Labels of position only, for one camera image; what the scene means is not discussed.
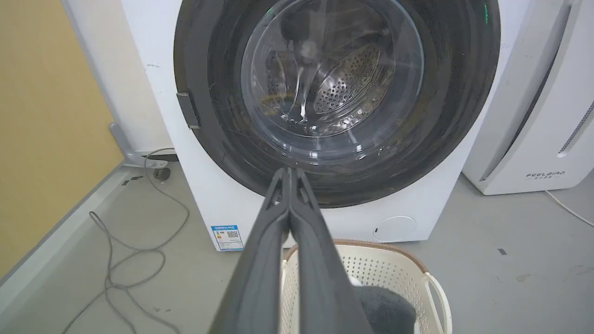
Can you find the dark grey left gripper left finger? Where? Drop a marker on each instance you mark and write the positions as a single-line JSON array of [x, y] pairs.
[[260, 273]]

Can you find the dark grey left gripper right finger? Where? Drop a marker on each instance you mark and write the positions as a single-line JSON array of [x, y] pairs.
[[320, 273]]

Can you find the white front-load washing machine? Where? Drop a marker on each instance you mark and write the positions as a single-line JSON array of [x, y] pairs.
[[222, 195]]

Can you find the dark round washing machine door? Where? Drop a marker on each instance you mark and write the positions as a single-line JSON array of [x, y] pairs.
[[222, 69]]

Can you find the blue energy label sticker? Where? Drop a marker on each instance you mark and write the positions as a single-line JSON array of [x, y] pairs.
[[227, 237]]

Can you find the white perforated laundry basket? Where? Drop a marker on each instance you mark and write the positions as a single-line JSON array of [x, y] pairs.
[[390, 269]]

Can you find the dark grey cloth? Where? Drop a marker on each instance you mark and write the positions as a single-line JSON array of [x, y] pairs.
[[387, 310]]

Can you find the round white filter cover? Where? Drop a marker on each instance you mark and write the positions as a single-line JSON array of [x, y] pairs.
[[394, 228]]

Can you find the small dark caster wheel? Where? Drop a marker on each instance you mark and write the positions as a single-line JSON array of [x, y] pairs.
[[162, 174]]

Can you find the white floor appliance with lettering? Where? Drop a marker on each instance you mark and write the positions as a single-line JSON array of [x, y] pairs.
[[547, 116]]

